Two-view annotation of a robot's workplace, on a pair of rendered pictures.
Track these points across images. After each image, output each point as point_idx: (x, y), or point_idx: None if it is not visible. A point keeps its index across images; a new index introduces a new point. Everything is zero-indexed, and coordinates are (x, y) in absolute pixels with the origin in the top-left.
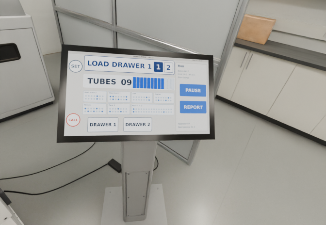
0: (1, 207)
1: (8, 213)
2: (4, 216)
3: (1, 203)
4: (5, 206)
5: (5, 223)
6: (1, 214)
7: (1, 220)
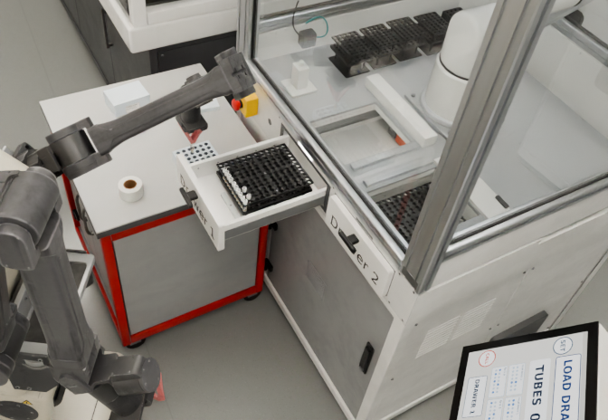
0: (408, 311)
1: (405, 320)
2: (403, 318)
3: (410, 310)
4: (413, 317)
5: (400, 322)
6: (404, 314)
7: (401, 316)
